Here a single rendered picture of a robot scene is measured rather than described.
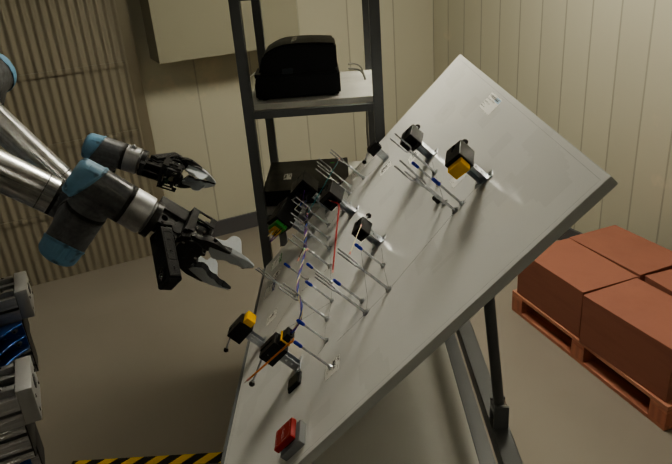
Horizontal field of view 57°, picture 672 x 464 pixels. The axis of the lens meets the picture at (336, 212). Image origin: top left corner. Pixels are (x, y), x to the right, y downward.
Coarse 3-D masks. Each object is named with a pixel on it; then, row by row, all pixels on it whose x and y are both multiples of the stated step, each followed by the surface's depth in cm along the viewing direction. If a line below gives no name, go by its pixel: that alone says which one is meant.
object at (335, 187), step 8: (328, 184) 183; (336, 184) 181; (328, 192) 177; (336, 192) 178; (320, 200) 178; (328, 200) 182; (336, 200) 179; (344, 200) 182; (328, 208) 180; (344, 208) 183; (352, 208) 182
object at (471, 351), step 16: (464, 336) 158; (464, 352) 155; (480, 352) 151; (480, 368) 146; (480, 384) 140; (480, 400) 138; (496, 416) 126; (496, 432) 126; (496, 448) 124; (512, 448) 122
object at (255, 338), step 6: (240, 318) 170; (234, 324) 172; (240, 324) 168; (234, 330) 169; (240, 330) 169; (246, 330) 169; (252, 330) 169; (228, 336) 170; (234, 336) 170; (240, 336) 170; (246, 336) 170; (252, 336) 172; (258, 336) 174; (228, 342) 173; (240, 342) 171; (252, 342) 172; (258, 342) 172; (264, 342) 172
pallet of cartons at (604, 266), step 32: (544, 256) 322; (576, 256) 319; (608, 256) 317; (640, 256) 315; (544, 288) 315; (576, 288) 291; (608, 288) 289; (640, 288) 287; (544, 320) 332; (576, 320) 296; (608, 320) 273; (640, 320) 263; (576, 352) 300; (608, 352) 278; (640, 352) 260; (608, 384) 282; (640, 384) 264
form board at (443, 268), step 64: (448, 128) 162; (512, 128) 130; (384, 192) 172; (512, 192) 112; (576, 192) 95; (320, 256) 182; (384, 256) 142; (448, 256) 116; (512, 256) 98; (256, 320) 194; (320, 320) 149; (384, 320) 121; (448, 320) 102; (256, 384) 157; (320, 384) 126; (384, 384) 105; (256, 448) 131; (320, 448) 111
